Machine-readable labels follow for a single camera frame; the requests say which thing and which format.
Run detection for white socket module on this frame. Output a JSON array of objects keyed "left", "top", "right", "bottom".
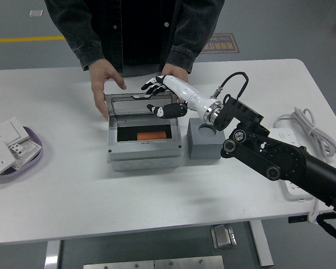
[{"left": 6, "top": 140, "right": 43, "bottom": 169}]

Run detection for person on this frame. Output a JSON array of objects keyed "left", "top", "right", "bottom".
[{"left": 44, "top": 0, "right": 226, "bottom": 75}]

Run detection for grey cube with round hole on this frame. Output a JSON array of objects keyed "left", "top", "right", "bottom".
[{"left": 186, "top": 117, "right": 228, "bottom": 160}]

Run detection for white rocker switch panel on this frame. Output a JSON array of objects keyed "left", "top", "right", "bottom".
[{"left": 0, "top": 117, "right": 30, "bottom": 147}]

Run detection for metal foot pedal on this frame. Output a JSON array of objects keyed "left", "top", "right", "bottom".
[{"left": 211, "top": 224, "right": 237, "bottom": 250}]

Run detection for person's right hand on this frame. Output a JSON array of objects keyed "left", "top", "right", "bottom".
[{"left": 90, "top": 59, "right": 127, "bottom": 122}]

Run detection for white power strip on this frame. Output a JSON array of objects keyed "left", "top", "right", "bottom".
[{"left": 264, "top": 127, "right": 318, "bottom": 202}]

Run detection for orange cylinder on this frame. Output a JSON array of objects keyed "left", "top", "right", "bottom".
[{"left": 137, "top": 130, "right": 167, "bottom": 141}]

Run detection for white power cable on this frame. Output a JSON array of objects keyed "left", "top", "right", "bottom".
[{"left": 273, "top": 106, "right": 336, "bottom": 224}]

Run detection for white table leg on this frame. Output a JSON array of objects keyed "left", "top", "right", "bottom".
[
  {"left": 249, "top": 220, "right": 275, "bottom": 267},
  {"left": 44, "top": 240, "right": 62, "bottom": 269}
]

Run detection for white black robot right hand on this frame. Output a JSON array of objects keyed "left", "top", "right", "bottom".
[{"left": 141, "top": 74, "right": 217, "bottom": 120}]

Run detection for transparent hinged box lid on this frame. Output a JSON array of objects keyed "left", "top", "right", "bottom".
[{"left": 104, "top": 93, "right": 177, "bottom": 120}]

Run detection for purple plastic tray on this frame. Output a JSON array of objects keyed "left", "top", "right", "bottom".
[{"left": 0, "top": 126, "right": 44, "bottom": 183}]

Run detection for grey plastic junction box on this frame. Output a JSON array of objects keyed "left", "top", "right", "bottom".
[{"left": 106, "top": 116, "right": 183, "bottom": 171}]

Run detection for person's left hand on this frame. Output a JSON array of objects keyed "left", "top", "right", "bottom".
[{"left": 160, "top": 63, "right": 189, "bottom": 84}]

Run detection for brown floor sign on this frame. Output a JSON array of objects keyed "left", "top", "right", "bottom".
[{"left": 199, "top": 33, "right": 240, "bottom": 54}]

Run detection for yellow floor tape line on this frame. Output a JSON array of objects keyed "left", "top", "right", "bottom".
[{"left": 0, "top": 35, "right": 66, "bottom": 44}]

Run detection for metal base plate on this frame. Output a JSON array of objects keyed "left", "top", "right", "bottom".
[{"left": 83, "top": 255, "right": 225, "bottom": 269}]

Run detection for black table control box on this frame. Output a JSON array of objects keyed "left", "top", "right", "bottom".
[{"left": 288, "top": 215, "right": 309, "bottom": 224}]

